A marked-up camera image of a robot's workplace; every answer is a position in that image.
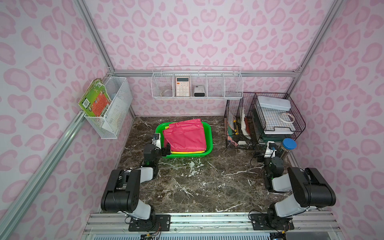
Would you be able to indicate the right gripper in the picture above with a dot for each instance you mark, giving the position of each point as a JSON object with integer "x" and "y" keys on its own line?
{"x": 272, "y": 151}

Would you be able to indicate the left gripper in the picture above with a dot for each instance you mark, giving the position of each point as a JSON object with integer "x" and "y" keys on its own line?
{"x": 165, "y": 148}

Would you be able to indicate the yellow duck face raincoat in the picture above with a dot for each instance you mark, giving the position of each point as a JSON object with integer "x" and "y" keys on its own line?
{"x": 189, "y": 152}

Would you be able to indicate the pink raincoat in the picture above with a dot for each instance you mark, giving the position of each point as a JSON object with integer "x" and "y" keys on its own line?
{"x": 186, "y": 136}

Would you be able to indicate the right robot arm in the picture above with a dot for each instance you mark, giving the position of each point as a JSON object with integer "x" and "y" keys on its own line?
{"x": 309, "y": 189}

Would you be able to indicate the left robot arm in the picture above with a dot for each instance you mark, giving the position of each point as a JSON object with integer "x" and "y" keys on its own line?
{"x": 123, "y": 187}

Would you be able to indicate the green plastic basket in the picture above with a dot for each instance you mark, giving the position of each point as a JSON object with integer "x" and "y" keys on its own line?
{"x": 188, "y": 139}

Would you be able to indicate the blue lid pencil jar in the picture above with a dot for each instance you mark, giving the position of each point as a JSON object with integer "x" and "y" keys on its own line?
{"x": 286, "y": 146}

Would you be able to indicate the white plastic box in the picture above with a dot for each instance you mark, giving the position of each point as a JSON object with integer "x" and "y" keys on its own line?
{"x": 274, "y": 103}

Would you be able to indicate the small grey device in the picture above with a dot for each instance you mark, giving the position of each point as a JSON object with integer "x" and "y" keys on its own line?
{"x": 199, "y": 91}

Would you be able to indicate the white calculator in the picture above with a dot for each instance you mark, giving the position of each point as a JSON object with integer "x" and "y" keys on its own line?
{"x": 183, "y": 87}

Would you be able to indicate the green and red booklet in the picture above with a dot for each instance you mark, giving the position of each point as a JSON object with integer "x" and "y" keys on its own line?
{"x": 95, "y": 101}

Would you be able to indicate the black wire tray stack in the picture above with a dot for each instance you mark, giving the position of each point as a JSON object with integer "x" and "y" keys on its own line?
{"x": 276, "y": 125}

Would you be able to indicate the black wire file rack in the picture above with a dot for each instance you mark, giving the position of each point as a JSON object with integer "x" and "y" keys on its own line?
{"x": 239, "y": 128}

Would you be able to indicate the white wire wall basket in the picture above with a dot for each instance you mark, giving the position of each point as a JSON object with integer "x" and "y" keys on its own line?
{"x": 109, "y": 126}

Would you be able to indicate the white wire wall shelf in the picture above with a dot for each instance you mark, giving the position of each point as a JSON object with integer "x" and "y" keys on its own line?
{"x": 199, "y": 82}

